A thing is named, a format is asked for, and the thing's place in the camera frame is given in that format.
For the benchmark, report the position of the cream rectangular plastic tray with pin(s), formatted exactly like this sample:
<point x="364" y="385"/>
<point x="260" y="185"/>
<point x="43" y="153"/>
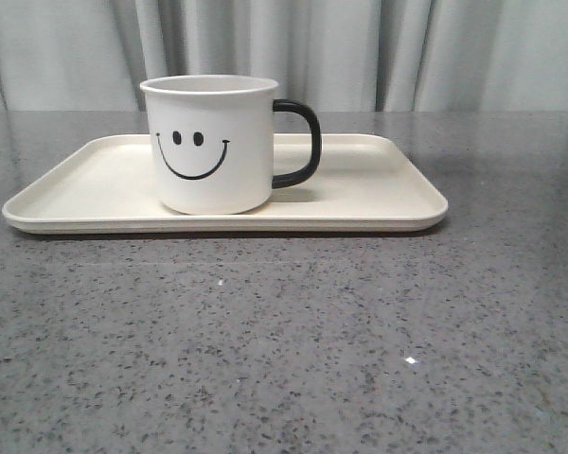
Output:
<point x="364" y="184"/>

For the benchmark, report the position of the white smiley mug black handle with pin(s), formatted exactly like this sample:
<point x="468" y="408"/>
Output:
<point x="213" y="141"/>

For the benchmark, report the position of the grey pleated curtain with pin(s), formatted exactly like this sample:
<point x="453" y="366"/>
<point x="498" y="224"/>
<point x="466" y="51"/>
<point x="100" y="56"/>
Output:
<point x="337" y="56"/>

